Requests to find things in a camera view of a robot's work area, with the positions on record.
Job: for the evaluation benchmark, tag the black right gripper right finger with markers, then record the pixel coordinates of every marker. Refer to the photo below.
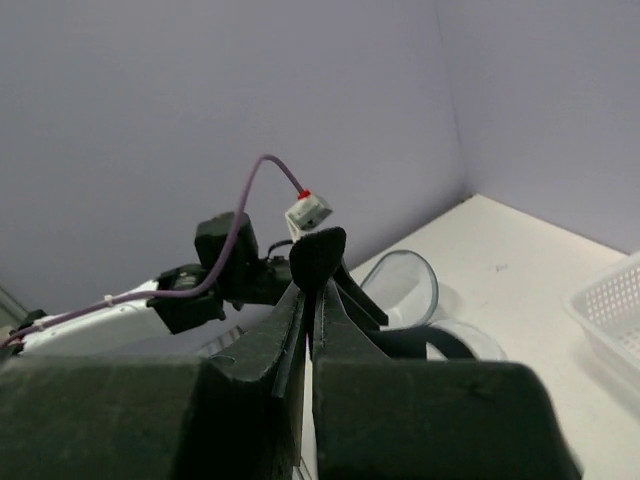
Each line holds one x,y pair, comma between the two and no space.
380,418

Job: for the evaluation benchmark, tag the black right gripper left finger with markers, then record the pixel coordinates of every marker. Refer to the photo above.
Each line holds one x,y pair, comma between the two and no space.
236,415

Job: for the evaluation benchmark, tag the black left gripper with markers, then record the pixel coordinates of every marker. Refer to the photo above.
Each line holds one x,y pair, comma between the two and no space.
247,279

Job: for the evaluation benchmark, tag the black bra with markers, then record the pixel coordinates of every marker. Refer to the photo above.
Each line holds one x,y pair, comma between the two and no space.
317,258

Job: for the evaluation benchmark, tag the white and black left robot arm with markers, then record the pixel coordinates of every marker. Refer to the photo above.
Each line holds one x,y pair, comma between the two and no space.
177,300

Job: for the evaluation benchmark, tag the white perforated plastic basket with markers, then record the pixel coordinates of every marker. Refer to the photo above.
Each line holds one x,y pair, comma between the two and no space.
606,308

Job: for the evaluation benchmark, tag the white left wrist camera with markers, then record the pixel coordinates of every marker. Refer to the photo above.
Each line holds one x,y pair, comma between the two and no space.
306,214

